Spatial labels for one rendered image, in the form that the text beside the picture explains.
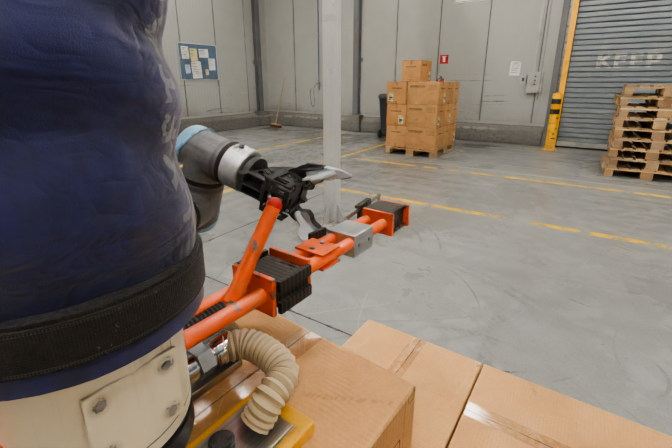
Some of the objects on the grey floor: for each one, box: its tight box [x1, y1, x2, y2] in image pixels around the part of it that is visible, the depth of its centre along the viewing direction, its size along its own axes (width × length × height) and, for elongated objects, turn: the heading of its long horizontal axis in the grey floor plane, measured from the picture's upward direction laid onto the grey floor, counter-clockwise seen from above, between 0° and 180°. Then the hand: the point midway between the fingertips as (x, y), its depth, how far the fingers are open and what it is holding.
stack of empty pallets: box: [600, 84, 672, 181], centre depth 576 cm, size 129×110×131 cm
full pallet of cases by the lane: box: [385, 60, 460, 158], centre depth 749 cm, size 121×102×174 cm
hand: (343, 211), depth 72 cm, fingers open, 14 cm apart
